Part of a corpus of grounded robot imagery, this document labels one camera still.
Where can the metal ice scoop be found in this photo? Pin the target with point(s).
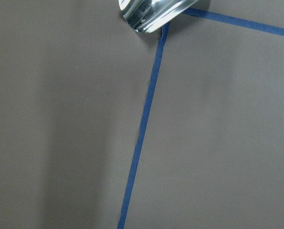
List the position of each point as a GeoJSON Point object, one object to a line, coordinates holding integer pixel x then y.
{"type": "Point", "coordinates": [147, 16]}

